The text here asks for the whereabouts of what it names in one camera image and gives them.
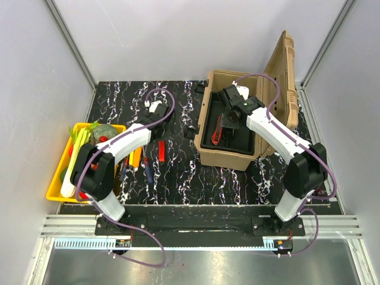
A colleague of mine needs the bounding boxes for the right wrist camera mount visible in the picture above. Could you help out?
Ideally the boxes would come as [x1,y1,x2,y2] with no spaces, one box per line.
[232,81,249,100]

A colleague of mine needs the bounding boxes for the red cherry cluster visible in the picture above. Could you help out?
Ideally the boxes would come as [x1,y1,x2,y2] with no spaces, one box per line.
[91,135,109,170]

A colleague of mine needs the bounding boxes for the red apple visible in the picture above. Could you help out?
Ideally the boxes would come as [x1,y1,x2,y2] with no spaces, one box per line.
[79,192,88,200]

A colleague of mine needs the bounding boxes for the small blue red screwdriver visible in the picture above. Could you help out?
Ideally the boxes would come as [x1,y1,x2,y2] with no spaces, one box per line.
[119,156,129,182]

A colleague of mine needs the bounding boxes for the green lime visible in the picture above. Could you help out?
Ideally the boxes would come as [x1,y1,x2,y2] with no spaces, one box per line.
[59,167,68,183]

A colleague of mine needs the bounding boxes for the purple cable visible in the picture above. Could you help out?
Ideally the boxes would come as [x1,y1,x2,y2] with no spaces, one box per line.
[74,88,176,267]
[234,73,338,258]

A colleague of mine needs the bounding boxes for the black marble pattern mat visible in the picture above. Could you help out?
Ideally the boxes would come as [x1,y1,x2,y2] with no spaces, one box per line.
[88,81,287,205]

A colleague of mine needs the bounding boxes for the tan plastic tool box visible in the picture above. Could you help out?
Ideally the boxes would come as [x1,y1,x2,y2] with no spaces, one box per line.
[194,31,299,171]

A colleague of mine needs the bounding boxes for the yellow utility knife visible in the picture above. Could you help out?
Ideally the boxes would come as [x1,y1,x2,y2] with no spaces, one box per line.
[129,147,143,168]

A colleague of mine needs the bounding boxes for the black tool box tray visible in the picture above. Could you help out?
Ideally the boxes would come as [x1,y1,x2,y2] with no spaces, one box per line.
[201,92,255,155]

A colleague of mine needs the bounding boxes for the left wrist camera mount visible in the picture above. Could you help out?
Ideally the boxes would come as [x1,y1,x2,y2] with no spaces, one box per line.
[144,100,163,113]

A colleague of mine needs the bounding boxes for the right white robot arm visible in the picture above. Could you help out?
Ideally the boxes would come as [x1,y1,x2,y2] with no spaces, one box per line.
[217,84,327,235]

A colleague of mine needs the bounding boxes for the red handled pliers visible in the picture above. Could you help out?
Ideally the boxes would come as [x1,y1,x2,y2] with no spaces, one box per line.
[211,115,223,145]

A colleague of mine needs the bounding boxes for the dark purple grape bunch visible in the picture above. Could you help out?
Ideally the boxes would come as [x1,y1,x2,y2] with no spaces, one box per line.
[315,189,325,196]

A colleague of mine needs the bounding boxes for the yellow plastic bin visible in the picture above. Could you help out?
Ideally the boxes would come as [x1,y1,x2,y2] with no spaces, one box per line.
[46,122,126,203]

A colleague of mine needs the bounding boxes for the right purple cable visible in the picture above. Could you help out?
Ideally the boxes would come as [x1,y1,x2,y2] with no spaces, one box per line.
[234,73,338,258]

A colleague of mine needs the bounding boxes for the green melon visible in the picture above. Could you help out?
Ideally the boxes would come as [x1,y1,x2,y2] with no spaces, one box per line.
[91,124,119,144]

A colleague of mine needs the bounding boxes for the green white leek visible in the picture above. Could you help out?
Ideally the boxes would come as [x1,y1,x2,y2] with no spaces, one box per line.
[61,121,99,198]

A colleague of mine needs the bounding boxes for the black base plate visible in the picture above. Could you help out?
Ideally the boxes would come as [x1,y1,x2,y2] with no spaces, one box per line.
[95,205,306,249]

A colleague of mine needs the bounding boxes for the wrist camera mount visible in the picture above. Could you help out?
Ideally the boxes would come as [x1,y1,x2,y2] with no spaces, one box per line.
[144,100,163,113]
[232,81,249,100]

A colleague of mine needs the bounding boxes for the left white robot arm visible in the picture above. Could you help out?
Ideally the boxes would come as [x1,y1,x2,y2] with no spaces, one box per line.
[70,101,174,235]

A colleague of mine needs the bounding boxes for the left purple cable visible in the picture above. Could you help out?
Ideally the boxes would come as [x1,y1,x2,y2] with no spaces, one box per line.
[74,88,176,267]

